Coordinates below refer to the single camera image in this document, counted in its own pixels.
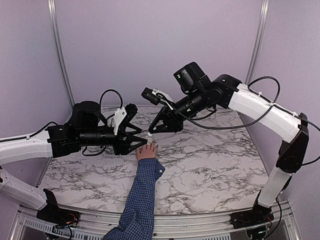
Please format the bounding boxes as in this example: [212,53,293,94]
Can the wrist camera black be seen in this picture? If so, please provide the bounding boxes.
[112,103,138,136]
[141,87,174,110]

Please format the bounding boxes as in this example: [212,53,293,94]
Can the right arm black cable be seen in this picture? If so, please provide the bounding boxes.
[184,76,320,166]

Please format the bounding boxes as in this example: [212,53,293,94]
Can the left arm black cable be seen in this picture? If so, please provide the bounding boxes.
[81,89,124,156]

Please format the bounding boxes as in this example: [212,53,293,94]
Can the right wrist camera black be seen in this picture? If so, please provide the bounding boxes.
[141,87,174,110]

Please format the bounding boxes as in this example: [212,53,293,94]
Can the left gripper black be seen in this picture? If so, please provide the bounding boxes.
[78,124,148,156]

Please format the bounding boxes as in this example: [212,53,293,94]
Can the clear nail polish bottle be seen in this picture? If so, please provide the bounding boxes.
[140,130,152,141]

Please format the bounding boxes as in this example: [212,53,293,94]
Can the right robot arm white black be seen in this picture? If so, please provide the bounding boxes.
[141,62,309,229]

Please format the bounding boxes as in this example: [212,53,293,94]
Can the right aluminium corner post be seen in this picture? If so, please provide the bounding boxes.
[245,0,270,84]

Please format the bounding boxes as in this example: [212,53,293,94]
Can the blue checked shirt forearm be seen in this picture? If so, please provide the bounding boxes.
[103,158,165,240]

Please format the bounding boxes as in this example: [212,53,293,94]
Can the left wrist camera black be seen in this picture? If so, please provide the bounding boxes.
[112,103,138,136]

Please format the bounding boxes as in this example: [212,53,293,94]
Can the person's bare hand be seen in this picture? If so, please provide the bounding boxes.
[136,141,158,161]

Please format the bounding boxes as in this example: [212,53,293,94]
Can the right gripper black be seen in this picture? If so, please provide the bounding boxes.
[148,87,209,133]

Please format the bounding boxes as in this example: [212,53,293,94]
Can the left aluminium corner post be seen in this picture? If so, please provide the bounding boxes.
[47,0,75,107]

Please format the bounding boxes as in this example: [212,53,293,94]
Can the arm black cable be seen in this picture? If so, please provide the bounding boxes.
[81,89,124,156]
[184,76,320,166]

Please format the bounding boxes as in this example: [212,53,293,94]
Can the aluminium front frame rail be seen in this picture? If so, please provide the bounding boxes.
[8,201,301,240]

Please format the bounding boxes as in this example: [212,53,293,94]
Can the aluminium corner post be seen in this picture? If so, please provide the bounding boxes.
[245,0,270,84]
[47,0,75,107]

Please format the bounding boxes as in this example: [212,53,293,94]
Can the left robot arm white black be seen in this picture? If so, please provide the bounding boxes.
[0,101,147,223]

